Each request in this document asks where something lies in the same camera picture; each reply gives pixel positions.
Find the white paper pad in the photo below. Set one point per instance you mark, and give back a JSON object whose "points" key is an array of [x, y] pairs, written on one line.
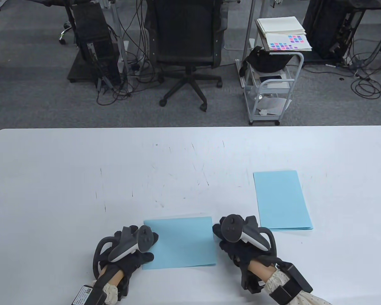
{"points": [[279, 25]]}

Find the black wrist sensor box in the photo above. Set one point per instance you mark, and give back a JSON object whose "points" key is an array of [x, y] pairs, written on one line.
{"points": [[85, 297], [297, 276]]}

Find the black bag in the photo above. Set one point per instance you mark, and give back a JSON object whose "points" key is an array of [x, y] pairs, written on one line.
{"points": [[266, 62]]}

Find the black computer tower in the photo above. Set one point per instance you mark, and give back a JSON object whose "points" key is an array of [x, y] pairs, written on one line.
{"points": [[95, 38]]}

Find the white sheet with coloured stickers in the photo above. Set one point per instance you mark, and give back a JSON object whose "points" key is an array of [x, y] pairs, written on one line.
{"points": [[285, 43]]}

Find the black floor platform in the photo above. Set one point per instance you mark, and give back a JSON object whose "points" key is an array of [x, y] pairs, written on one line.
{"points": [[77, 73]]}

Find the chrome chair base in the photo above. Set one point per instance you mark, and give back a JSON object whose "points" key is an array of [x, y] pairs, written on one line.
{"points": [[65, 31]]}

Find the black equipment cabinet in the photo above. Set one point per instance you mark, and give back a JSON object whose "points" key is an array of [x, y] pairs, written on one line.
{"points": [[324, 28]]}

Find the black wrist camera block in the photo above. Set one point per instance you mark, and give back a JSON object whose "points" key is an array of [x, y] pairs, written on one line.
{"points": [[250, 282]]}

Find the person's left hand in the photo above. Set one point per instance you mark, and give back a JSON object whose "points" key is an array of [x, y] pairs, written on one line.
{"points": [[130, 263]]}

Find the black mesh office chair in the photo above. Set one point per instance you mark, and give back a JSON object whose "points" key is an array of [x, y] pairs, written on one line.
{"points": [[184, 41]]}

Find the grey metal utility cart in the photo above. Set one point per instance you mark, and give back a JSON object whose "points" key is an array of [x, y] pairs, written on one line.
{"points": [[263, 119]]}

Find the person's left forearm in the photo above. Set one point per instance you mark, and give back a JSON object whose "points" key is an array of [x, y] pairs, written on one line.
{"points": [[117, 279]]}

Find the person's right forearm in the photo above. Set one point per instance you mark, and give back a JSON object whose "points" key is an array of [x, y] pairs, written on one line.
{"points": [[260, 270]]}

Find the grey metal desk leg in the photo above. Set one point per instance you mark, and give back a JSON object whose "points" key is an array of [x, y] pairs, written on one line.
{"points": [[249, 22]]}

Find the black phone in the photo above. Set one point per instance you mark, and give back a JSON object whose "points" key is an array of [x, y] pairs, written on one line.
{"points": [[270, 78]]}

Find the person's right hand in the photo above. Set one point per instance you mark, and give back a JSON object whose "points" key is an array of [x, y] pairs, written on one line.
{"points": [[241, 254]]}

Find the crumpled white paper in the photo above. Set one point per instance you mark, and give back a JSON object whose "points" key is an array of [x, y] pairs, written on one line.
{"points": [[274, 105]]}

